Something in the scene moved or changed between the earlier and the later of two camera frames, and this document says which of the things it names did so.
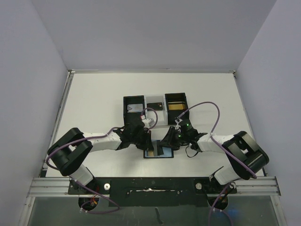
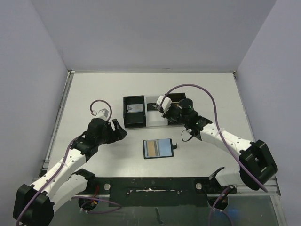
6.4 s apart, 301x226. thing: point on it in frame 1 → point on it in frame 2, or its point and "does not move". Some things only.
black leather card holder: (159, 152) does not move
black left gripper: (147, 144) → (119, 137)
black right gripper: (173, 139) → (170, 114)
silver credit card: (134, 108) does not move
